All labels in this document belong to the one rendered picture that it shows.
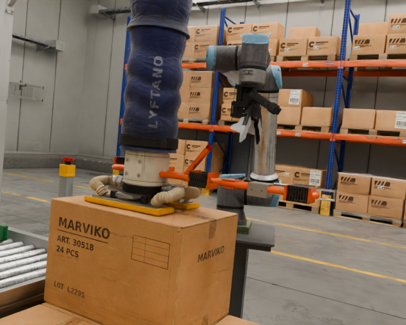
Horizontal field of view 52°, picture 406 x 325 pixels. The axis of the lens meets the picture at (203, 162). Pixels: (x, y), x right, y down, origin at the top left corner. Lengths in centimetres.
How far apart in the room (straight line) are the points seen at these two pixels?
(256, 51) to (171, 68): 33
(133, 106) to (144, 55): 18
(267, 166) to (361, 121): 640
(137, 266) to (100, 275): 17
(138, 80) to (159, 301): 76
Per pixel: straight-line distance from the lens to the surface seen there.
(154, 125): 151
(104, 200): 156
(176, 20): 158
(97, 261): 155
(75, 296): 166
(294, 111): 883
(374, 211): 841
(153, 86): 153
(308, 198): 132
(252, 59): 141
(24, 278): 206
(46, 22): 1335
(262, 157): 216
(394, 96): 980
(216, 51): 156
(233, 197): 223
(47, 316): 167
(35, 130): 1295
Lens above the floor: 121
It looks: 3 degrees down
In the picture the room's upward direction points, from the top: 5 degrees clockwise
